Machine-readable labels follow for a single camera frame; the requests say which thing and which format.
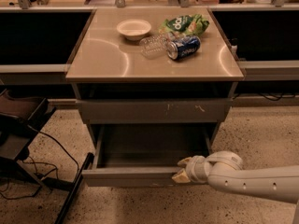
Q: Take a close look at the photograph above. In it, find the blue soda can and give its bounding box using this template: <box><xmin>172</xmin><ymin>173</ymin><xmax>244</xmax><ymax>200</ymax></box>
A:
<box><xmin>167</xmin><ymin>35</ymin><xmax>201</xmax><ymax>60</ymax></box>

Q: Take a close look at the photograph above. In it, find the green chip bag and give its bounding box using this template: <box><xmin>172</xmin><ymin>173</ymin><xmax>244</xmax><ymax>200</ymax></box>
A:
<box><xmin>158</xmin><ymin>14</ymin><xmax>209</xmax><ymax>36</ymax></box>

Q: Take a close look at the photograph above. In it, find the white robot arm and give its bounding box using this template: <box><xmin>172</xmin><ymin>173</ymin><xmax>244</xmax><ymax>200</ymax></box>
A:
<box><xmin>172</xmin><ymin>151</ymin><xmax>299</xmax><ymax>224</ymax></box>

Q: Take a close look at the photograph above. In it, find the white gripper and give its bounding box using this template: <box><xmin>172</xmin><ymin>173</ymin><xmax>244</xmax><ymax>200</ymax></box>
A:
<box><xmin>172</xmin><ymin>156</ymin><xmax>213</xmax><ymax>184</ymax></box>

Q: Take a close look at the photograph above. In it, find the grey drawer cabinet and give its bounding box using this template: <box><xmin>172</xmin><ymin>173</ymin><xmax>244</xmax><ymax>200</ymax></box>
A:
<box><xmin>66</xmin><ymin>7</ymin><xmax>244</xmax><ymax>139</ymax></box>

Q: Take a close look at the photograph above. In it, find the black rolling stand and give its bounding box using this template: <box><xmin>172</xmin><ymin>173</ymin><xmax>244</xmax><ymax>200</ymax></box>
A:
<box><xmin>0</xmin><ymin>89</ymin><xmax>93</xmax><ymax>224</ymax></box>

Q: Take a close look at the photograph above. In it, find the grey top drawer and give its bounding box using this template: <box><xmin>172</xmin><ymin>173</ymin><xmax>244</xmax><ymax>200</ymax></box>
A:
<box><xmin>77</xmin><ymin>98</ymin><xmax>232</xmax><ymax>124</ymax></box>

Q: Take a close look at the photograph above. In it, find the clear plastic bottle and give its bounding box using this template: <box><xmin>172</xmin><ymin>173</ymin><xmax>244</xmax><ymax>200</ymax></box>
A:
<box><xmin>139</xmin><ymin>32</ymin><xmax>184</xmax><ymax>59</ymax></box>

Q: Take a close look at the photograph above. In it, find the grey drawer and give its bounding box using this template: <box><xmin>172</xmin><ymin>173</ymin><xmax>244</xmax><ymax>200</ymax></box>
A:
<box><xmin>77</xmin><ymin>98</ymin><xmax>232</xmax><ymax>124</ymax></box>
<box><xmin>83</xmin><ymin>123</ymin><xmax>213</xmax><ymax>187</ymax></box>

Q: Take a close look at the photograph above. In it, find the white bowl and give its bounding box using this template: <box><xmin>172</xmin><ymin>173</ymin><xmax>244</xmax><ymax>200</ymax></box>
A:
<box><xmin>117</xmin><ymin>19</ymin><xmax>151</xmax><ymax>41</ymax></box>

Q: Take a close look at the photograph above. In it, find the black cable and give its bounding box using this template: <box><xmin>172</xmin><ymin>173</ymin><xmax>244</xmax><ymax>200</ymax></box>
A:
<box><xmin>0</xmin><ymin>128</ymin><xmax>80</xmax><ymax>201</ymax></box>

